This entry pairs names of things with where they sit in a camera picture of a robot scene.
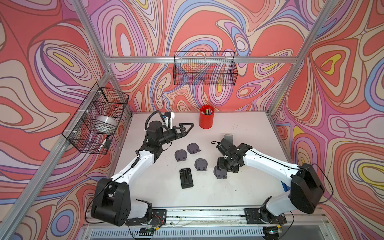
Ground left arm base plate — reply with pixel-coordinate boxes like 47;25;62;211
126;209;167;227

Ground red pen cup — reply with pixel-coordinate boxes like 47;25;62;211
199;105;215;130

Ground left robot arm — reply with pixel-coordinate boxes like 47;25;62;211
87;111;195;227

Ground back wire basket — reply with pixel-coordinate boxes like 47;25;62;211
173;50;238;86

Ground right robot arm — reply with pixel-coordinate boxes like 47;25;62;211
212;138;325;224

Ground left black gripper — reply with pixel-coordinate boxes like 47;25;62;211
156;125;193;148

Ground blue stapler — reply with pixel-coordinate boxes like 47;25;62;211
282;182;291;192

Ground dark grey phone stand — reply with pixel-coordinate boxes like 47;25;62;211
224;134;234;144

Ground wire basket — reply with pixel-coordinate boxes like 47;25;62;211
173;50;238;86
62;83;129;155

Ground left wire basket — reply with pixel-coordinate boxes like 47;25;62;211
62;83;129;155

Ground black rectangular phone holder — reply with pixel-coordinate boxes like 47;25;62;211
179;168;194;189

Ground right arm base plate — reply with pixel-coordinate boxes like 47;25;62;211
243;208;287;225

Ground silver tape roll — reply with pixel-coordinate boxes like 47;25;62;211
91;116;118;135

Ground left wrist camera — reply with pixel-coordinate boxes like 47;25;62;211
163;112;175;129

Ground black marker in basket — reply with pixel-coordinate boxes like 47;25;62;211
97;135;111;153

